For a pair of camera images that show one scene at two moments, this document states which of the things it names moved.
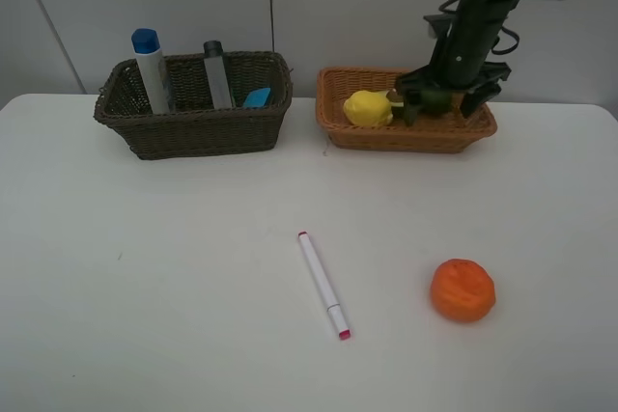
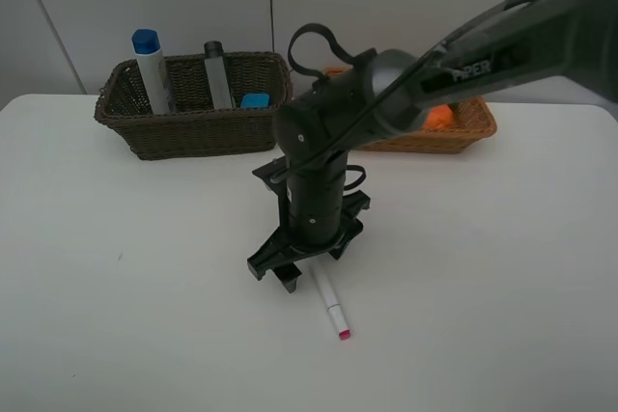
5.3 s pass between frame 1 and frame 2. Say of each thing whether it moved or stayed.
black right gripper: moved
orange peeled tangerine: moved
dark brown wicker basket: stayed
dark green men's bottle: stayed
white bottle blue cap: stayed
